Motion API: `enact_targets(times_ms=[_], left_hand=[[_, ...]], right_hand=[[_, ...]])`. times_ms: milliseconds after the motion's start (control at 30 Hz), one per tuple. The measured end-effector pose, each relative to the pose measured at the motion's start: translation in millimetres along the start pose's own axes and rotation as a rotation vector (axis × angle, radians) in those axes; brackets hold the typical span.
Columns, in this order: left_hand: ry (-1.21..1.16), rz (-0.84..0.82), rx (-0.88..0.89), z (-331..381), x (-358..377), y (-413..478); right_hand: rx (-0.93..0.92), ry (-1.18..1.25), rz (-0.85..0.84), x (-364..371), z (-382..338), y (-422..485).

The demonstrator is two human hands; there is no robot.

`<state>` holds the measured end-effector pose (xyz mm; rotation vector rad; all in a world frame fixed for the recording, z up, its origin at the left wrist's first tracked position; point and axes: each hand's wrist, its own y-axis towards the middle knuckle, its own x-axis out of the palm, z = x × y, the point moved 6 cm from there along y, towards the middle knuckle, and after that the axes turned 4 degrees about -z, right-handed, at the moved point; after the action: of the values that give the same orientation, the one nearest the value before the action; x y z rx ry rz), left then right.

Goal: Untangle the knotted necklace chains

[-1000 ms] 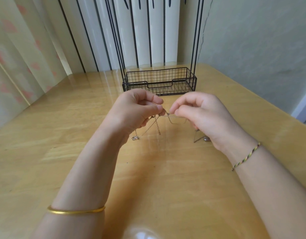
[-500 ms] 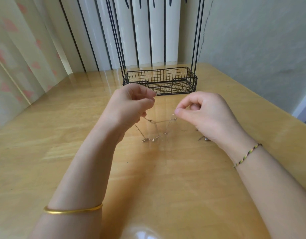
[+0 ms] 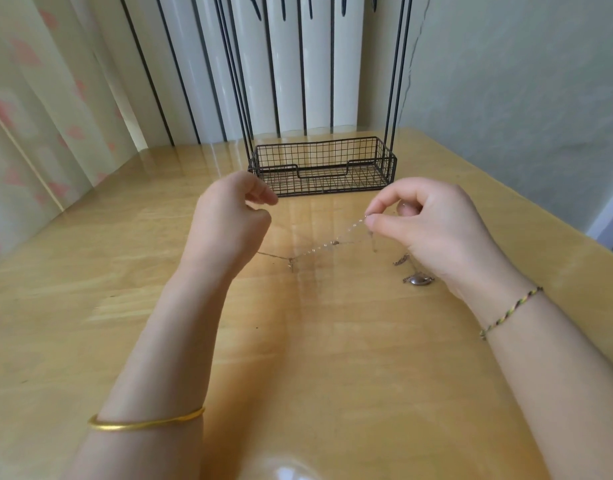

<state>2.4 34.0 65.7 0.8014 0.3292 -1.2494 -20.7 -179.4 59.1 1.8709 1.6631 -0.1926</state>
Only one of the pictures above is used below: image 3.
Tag white door frame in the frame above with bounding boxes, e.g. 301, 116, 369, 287
585, 173, 613, 253

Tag black wire jewelry rack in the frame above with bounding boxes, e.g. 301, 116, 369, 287
213, 0, 416, 199

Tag white black-striped curtain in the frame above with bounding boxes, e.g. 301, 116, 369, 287
81, 0, 368, 149

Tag person's left hand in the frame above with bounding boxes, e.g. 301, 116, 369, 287
179, 171, 280, 293

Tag braided cord bracelet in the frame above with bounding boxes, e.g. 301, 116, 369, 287
478, 285, 546, 343

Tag gold bangle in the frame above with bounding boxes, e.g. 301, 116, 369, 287
87, 405, 207, 433

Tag chain necklace with pendant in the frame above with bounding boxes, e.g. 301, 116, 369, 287
255, 213, 436, 289

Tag person's left forearm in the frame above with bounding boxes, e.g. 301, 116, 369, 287
65, 263, 236, 480

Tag person's right forearm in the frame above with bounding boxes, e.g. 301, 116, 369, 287
479, 287, 613, 480

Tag pink floral curtain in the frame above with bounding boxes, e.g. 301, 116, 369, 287
0, 0, 145, 264

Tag person's right hand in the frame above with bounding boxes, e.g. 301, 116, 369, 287
362, 175, 534, 333

